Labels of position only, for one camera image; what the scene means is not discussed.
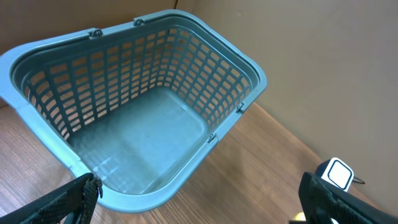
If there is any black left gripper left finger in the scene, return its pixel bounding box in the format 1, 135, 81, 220
1, 172, 103, 224

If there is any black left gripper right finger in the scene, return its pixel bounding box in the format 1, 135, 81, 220
298, 172, 397, 224

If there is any yellow lidded jar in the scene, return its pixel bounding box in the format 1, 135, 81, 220
294, 212, 340, 224

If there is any white barcode scanner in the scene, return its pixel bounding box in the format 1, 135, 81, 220
315, 157, 354, 192

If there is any grey plastic basket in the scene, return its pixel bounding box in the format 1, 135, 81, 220
1, 9, 267, 213

